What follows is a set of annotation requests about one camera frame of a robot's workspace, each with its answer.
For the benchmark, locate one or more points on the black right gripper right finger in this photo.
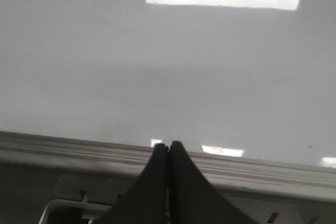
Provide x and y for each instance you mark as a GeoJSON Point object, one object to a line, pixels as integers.
{"type": "Point", "coordinates": [192, 199]}

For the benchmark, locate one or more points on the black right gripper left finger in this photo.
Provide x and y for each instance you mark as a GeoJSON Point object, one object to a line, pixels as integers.
{"type": "Point", "coordinates": [145, 202]}

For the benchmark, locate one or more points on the white whiteboard with aluminium frame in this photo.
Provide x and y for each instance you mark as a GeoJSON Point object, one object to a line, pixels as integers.
{"type": "Point", "coordinates": [247, 85]}

